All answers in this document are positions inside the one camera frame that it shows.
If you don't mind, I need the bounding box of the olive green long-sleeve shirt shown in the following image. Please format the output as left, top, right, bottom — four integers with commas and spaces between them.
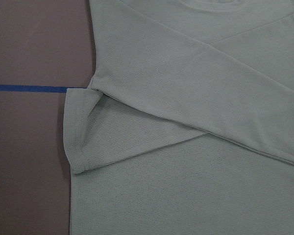
63, 0, 294, 235

